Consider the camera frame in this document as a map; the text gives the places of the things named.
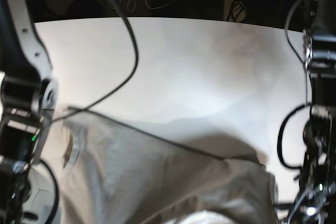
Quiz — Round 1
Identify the beige t-shirt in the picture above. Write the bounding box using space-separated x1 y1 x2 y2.
48 112 279 223

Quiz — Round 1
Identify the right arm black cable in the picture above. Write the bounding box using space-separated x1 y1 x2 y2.
51 0 140 124

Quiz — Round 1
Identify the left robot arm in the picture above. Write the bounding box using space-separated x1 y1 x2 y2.
298 0 335 223

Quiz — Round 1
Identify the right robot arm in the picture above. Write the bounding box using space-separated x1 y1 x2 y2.
1 0 58 223

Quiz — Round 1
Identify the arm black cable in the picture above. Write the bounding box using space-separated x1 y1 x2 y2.
278 0 316 169
51 0 140 124

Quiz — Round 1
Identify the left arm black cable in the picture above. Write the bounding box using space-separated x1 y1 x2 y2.
278 0 316 169

